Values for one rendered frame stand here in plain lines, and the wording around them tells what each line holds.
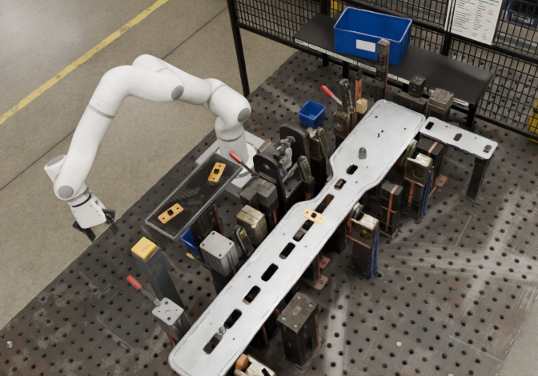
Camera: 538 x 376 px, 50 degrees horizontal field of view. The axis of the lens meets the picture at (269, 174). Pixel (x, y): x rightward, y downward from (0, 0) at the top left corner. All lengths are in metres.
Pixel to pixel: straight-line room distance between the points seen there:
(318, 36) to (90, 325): 1.61
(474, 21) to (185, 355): 1.69
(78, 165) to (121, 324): 0.74
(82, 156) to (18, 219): 1.95
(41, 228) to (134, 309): 1.46
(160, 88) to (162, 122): 2.08
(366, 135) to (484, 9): 0.67
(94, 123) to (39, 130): 2.39
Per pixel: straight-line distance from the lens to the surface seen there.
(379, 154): 2.28
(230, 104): 2.21
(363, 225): 2.02
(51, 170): 1.97
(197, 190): 2.02
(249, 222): 2.00
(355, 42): 2.61
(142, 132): 3.97
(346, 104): 2.29
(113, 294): 2.43
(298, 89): 3.01
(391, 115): 2.43
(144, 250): 1.93
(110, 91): 1.88
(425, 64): 2.63
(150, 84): 1.91
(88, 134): 1.92
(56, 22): 5.26
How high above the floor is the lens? 2.71
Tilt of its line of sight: 50 degrees down
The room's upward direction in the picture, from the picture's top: 9 degrees counter-clockwise
